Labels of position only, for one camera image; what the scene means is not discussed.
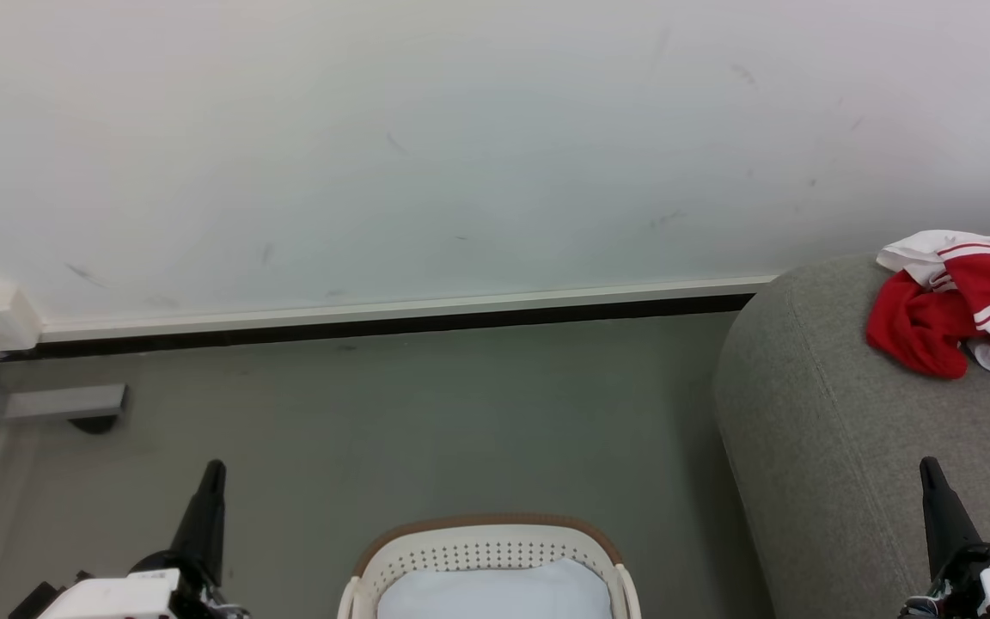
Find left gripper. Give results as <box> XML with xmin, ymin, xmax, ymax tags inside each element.
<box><xmin>35</xmin><ymin>459</ymin><xmax>248</xmax><ymax>619</ymax></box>

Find red and white garment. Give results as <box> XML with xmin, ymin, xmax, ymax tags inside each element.
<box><xmin>866</xmin><ymin>229</ymin><xmax>990</xmax><ymax>396</ymax></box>

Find white basket with brown rim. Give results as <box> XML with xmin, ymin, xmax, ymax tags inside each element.
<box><xmin>338</xmin><ymin>514</ymin><xmax>642</xmax><ymax>619</ymax></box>

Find grey fabric sofa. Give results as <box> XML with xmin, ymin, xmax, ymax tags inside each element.
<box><xmin>712</xmin><ymin>253</ymin><xmax>990</xmax><ymax>619</ymax></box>

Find grey metal furniture foot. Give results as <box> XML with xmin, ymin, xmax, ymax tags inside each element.
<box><xmin>0</xmin><ymin>327</ymin><xmax>128</xmax><ymax>422</ymax></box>

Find white baseboard with black gap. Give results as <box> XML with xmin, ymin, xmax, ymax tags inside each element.
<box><xmin>0</xmin><ymin>275</ymin><xmax>779</xmax><ymax>363</ymax></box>

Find light blue cloth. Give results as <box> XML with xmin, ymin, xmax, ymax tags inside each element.
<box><xmin>377</xmin><ymin>559</ymin><xmax>614</xmax><ymax>619</ymax></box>

